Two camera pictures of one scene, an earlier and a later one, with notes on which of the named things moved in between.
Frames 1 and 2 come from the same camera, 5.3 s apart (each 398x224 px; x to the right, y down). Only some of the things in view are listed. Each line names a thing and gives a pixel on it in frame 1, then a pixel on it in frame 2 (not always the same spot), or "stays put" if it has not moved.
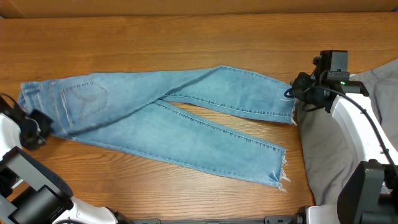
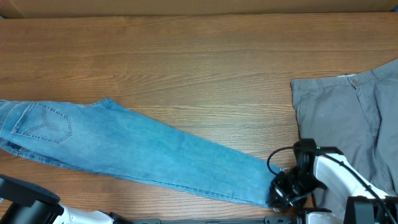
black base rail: [280, 219] stays put
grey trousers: [331, 162] stays put
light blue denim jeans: [119, 110] to [107, 137]
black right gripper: [296, 91] to [278, 193]
